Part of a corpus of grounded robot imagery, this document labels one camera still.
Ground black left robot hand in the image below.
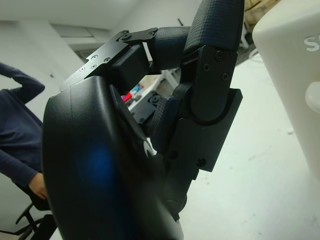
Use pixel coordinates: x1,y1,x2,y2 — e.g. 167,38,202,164
41,0,245,240

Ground white toaster lever knob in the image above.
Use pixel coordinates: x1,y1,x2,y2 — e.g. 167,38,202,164
304,81,320,115

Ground white two-slot toaster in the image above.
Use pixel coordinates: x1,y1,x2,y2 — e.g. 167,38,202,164
251,0,320,186

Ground black office chair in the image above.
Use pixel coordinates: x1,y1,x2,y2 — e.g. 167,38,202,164
14,184,59,240

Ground person in navy sweater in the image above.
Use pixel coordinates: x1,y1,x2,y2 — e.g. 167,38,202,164
0,62,49,201

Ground stacked wooden crates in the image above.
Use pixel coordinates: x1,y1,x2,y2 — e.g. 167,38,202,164
244,0,270,29

